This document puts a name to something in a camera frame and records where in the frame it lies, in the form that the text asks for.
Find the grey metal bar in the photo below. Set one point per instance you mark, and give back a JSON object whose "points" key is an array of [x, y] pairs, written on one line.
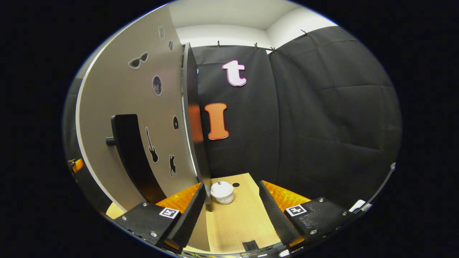
{"points": [[383, 182]]}

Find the beige cabinet door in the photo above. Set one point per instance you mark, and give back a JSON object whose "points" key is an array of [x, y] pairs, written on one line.
{"points": [[118, 93]]}

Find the grey cabinet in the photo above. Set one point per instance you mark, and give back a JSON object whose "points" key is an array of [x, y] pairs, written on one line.
{"points": [[193, 89]]}

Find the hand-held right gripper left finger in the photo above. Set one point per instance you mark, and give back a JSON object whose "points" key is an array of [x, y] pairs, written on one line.
{"points": [[186, 218]]}

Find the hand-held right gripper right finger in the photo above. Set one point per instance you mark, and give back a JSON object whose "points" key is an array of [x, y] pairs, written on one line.
{"points": [[278, 218]]}

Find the black backdrop cloth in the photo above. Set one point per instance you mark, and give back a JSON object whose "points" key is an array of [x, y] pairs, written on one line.
{"points": [[322, 125]]}

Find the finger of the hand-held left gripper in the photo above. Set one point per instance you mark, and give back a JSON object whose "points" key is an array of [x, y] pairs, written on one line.
{"points": [[76, 165]]}

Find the white round lidded pot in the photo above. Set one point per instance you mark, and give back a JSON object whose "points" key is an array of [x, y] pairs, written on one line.
{"points": [[222, 192]]}

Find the small black block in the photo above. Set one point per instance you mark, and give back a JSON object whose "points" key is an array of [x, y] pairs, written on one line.
{"points": [[250, 245]]}

